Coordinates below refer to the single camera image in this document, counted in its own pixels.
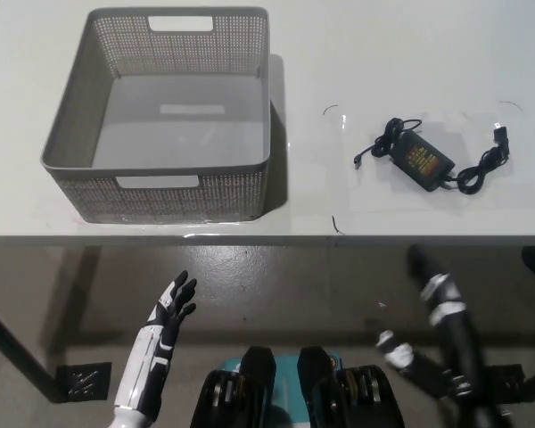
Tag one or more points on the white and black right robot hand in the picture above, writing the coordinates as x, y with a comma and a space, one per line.
457, 343

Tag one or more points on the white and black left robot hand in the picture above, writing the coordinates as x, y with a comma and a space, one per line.
151, 348

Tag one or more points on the grey perforated plastic basket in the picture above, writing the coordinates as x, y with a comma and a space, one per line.
178, 111

